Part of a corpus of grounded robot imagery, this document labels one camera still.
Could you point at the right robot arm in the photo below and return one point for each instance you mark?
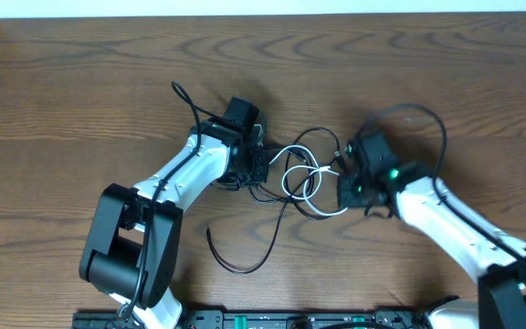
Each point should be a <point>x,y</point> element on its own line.
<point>493,259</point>

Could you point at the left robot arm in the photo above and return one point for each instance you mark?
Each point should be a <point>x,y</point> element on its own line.
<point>131,250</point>

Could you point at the clear tape strip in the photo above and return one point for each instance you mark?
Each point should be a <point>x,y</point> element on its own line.
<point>420,120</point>

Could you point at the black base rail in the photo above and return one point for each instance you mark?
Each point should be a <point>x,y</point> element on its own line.
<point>216,319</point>

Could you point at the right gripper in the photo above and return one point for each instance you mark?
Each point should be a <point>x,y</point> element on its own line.
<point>345,184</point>

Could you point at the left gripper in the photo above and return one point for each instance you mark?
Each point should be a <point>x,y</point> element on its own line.
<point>262,160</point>

